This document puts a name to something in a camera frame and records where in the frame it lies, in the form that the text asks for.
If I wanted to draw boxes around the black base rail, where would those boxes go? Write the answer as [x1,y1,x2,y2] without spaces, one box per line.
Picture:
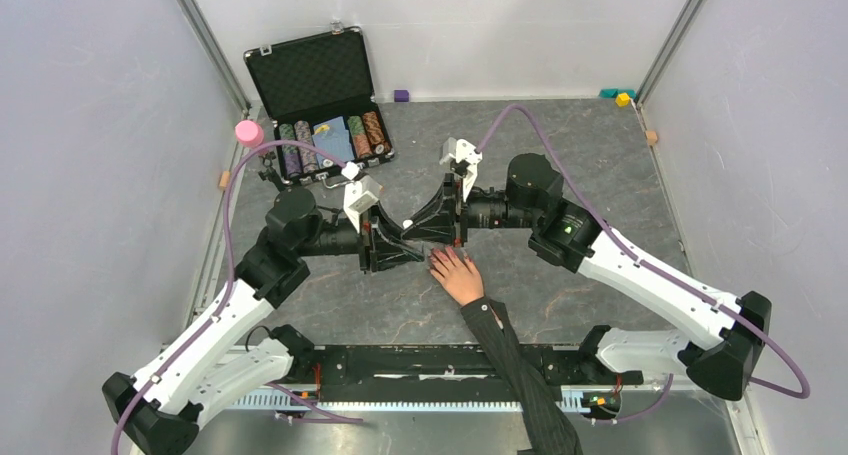
[245,324,644,420]

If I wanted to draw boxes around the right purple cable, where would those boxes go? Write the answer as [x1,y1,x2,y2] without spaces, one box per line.
[476,104,811,427]

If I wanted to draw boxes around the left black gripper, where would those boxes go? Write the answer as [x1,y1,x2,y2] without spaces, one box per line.
[296,200,425,275]

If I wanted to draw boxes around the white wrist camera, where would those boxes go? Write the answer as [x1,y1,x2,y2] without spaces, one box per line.
[341,162,383,233]
[439,137,482,201]

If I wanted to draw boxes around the teal block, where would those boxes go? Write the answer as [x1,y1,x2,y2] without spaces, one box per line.
[598,88,637,99]

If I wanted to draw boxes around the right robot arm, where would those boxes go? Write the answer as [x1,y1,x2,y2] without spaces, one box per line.
[402,153,772,401]

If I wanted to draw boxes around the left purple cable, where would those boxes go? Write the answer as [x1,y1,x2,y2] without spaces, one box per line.
[109,140,372,455]

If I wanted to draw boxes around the yellow cube in corner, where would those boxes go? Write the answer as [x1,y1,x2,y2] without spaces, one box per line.
[615,92,632,107]

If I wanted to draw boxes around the tan block left wall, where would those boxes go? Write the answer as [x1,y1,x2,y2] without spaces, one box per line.
[218,171,231,191]

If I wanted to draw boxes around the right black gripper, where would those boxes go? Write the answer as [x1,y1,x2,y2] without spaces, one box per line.
[402,170,540,247]

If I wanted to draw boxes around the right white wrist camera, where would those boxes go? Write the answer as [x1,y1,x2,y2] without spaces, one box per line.
[439,137,482,201]

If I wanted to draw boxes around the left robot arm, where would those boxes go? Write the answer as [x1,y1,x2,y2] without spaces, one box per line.
[102,182,423,454]

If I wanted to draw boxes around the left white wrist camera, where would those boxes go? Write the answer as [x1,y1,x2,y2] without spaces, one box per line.
[341,162,383,233]

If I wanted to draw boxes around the mannequin hand with red nails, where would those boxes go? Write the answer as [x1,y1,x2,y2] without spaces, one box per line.
[429,247,485,307]

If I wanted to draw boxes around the black poker chip case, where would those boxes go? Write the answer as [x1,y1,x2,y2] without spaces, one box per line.
[243,26,395,168]

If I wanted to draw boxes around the purple cable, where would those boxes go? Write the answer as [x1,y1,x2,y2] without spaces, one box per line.
[109,140,372,455]
[476,104,811,427]

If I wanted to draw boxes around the black pinstripe sleeve forearm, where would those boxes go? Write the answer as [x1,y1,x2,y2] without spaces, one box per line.
[460,297,583,454]

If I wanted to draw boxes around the pink microphone on tripod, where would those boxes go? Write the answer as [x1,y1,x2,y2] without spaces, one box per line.
[234,120,285,191]

